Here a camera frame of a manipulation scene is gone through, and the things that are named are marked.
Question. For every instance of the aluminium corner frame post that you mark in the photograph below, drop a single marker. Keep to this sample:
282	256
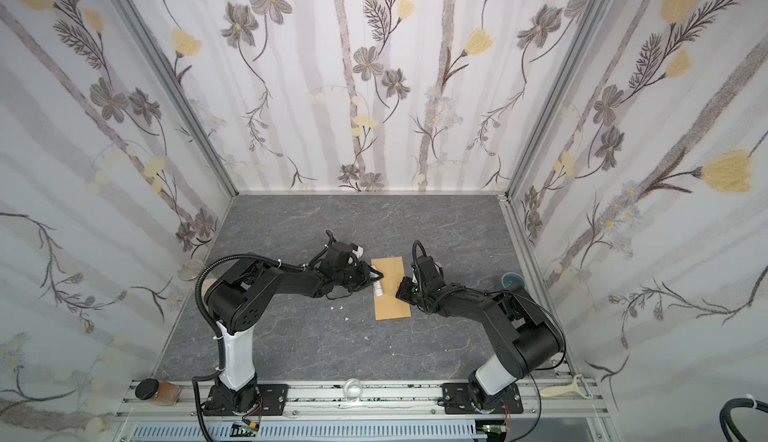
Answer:
162	69
592	17

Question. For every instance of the clear glass dome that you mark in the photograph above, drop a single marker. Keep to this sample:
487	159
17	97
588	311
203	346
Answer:
352	389

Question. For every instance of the tan paper envelope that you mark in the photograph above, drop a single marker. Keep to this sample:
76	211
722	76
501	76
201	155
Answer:
388	306

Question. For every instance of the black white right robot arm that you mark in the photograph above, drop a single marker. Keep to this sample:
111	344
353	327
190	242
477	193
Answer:
522	334

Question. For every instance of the aluminium corner frame post left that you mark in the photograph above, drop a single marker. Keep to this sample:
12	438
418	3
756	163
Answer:
162	69

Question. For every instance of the brown jar black lid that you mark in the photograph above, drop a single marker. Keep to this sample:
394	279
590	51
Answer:
158	392

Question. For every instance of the white vented cable duct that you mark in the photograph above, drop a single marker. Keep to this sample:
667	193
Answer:
355	430

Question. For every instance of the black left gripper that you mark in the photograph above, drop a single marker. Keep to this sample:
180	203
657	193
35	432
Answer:
360	272

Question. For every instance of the cream plastic peeler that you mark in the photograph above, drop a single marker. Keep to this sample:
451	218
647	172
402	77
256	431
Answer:
575	387

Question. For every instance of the aluminium corner frame post right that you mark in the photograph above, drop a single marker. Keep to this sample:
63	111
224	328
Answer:
592	17

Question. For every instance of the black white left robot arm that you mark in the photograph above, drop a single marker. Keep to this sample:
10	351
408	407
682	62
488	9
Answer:
233	292

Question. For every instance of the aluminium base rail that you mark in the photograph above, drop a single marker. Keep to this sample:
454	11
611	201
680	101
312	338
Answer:
416	399

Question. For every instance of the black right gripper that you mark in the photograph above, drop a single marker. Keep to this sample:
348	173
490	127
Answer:
411	292

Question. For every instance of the teal ceramic cup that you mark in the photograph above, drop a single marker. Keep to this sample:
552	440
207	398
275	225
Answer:
512	280

